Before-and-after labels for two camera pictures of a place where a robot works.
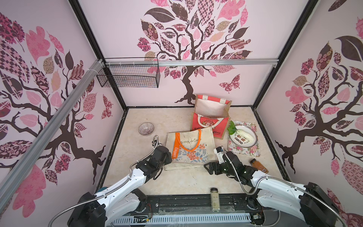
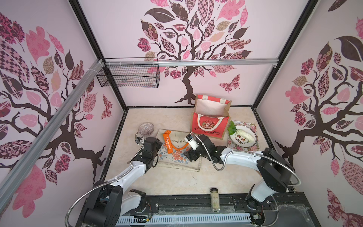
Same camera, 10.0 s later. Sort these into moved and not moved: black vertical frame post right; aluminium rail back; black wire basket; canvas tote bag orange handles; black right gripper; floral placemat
Moved: canvas tote bag orange handles; black right gripper
Not moved: aluminium rail back; black wire basket; black vertical frame post right; floral placemat
